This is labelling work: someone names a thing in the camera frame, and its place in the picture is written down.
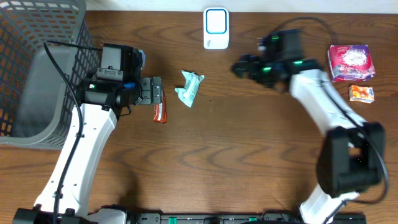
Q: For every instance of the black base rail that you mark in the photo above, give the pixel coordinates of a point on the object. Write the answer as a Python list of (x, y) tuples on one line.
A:
[(273, 217)]

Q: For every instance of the mint green snack wrapper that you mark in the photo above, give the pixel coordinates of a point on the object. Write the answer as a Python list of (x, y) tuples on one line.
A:
[(188, 93)]

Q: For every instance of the grey plastic mesh basket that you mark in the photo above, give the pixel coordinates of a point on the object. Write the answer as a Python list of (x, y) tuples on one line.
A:
[(36, 106)]

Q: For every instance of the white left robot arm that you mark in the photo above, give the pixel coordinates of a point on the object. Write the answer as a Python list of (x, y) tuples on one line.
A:
[(98, 103)]

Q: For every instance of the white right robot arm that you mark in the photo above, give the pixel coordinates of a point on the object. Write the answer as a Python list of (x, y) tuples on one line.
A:
[(351, 158)]

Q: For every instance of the red snack bar wrapper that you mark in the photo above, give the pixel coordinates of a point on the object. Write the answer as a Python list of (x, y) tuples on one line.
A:
[(160, 111)]

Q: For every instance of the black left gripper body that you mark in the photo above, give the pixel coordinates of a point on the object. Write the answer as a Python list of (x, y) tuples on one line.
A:
[(155, 90)]

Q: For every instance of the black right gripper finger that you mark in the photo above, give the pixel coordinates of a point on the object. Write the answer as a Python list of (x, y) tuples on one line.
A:
[(242, 69), (249, 58)]

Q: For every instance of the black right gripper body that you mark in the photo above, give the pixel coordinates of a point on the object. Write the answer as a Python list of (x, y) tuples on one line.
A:
[(267, 72)]

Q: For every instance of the white barcode scanner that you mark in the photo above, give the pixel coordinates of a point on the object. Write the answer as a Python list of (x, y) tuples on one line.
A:
[(215, 28)]

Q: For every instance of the orange juice carton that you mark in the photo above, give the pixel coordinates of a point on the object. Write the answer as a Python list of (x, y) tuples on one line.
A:
[(363, 94)]

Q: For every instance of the purple sanitary pad pack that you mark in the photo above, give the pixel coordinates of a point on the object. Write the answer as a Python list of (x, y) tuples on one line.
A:
[(350, 63)]

